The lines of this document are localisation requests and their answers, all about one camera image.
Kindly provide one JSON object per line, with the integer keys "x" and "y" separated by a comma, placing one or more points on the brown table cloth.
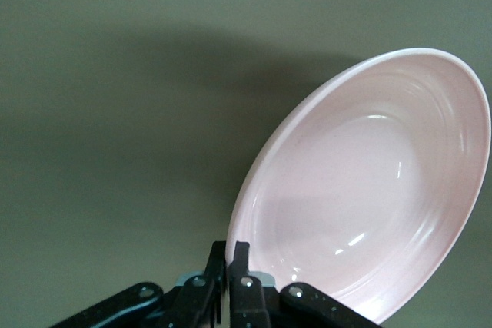
{"x": 115, "y": 113}

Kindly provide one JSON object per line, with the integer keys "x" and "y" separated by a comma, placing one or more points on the pink plate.
{"x": 365, "y": 170}

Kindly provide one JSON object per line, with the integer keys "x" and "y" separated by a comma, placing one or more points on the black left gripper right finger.
{"x": 246, "y": 305}

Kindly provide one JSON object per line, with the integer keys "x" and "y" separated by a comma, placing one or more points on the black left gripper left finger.
{"x": 200, "y": 305}

